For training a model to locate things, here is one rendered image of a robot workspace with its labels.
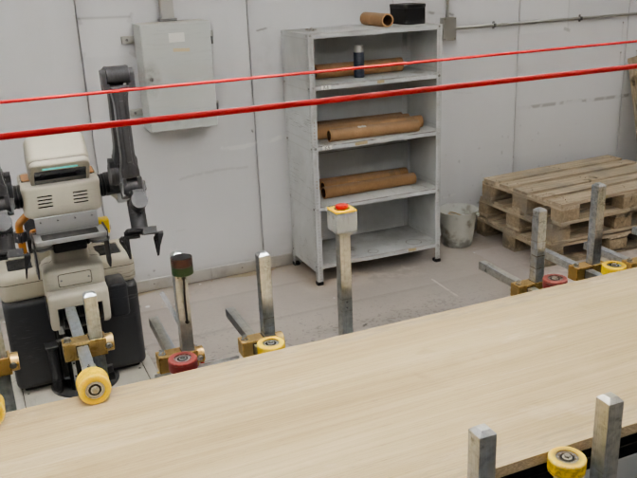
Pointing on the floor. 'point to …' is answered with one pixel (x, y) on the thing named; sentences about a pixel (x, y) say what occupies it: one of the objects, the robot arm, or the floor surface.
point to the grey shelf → (304, 115)
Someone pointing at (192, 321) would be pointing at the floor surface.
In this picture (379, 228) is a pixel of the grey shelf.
